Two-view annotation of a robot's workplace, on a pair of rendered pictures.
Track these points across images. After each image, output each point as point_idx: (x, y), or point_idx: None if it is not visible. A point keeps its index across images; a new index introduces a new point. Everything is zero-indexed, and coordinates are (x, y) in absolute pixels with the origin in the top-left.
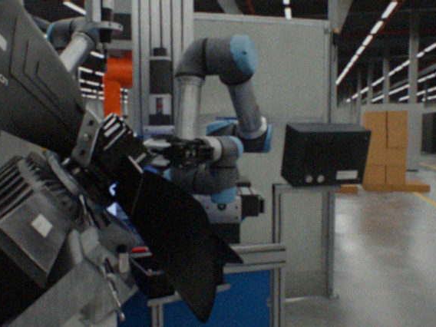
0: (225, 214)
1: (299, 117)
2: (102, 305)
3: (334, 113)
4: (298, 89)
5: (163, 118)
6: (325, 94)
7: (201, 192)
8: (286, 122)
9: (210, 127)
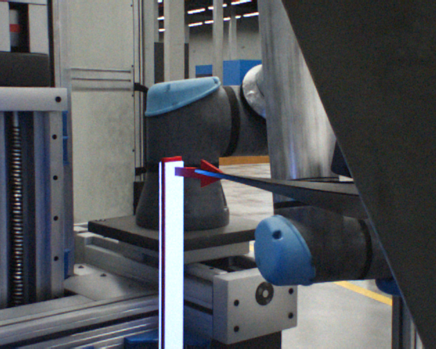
0: (270, 312)
1: (95, 67)
2: None
3: (151, 61)
4: (91, 7)
5: (32, 66)
6: (136, 23)
7: (380, 273)
8: (71, 78)
9: (178, 93)
